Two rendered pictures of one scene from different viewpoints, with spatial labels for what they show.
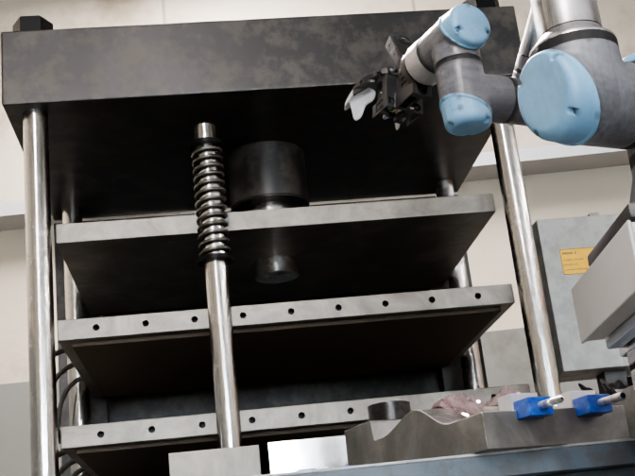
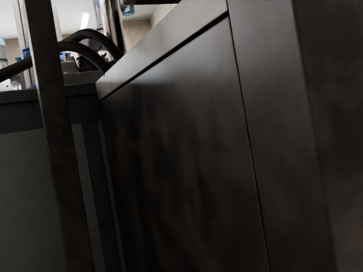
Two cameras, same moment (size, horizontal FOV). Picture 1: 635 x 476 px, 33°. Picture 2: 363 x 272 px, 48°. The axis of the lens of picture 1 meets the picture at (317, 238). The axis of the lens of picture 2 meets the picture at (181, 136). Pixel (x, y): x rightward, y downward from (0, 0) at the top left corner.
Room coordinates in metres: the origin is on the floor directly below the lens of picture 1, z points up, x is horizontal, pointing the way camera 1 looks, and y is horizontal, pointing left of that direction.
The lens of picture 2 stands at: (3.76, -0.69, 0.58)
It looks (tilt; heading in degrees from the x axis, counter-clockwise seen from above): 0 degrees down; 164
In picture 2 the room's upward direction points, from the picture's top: 9 degrees counter-clockwise
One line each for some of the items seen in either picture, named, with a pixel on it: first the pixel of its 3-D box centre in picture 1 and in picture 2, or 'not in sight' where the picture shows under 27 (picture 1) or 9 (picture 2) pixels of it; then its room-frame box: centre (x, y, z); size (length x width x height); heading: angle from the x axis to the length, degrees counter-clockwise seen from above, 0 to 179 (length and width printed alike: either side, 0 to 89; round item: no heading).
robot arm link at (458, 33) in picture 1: (454, 40); not in sight; (1.52, -0.25, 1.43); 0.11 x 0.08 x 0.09; 27
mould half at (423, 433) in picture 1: (472, 434); not in sight; (1.87, -0.23, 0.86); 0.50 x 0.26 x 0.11; 24
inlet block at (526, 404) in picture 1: (537, 406); not in sight; (1.61, -0.30, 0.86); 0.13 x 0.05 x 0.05; 24
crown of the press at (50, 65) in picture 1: (266, 173); not in sight; (2.80, 0.12, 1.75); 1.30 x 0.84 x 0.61; 97
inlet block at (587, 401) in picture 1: (596, 403); not in sight; (1.65, -0.40, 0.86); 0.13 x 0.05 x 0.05; 24
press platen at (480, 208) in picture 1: (273, 259); not in sight; (2.86, 0.13, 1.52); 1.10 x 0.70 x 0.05; 97
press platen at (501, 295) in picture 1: (283, 345); not in sight; (2.85, 0.13, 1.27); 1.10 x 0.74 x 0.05; 97
